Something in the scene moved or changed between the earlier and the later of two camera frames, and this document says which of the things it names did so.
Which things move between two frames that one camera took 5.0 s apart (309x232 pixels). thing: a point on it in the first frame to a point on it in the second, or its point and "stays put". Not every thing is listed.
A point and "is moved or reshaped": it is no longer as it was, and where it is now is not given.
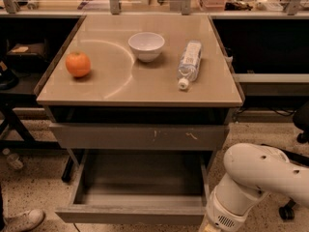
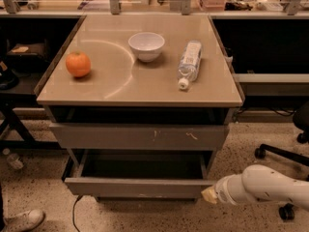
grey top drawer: (140, 135) stays put
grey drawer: (139, 188) is moved or reshaped
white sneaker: (25, 222) stays put
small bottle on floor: (13, 159) stays put
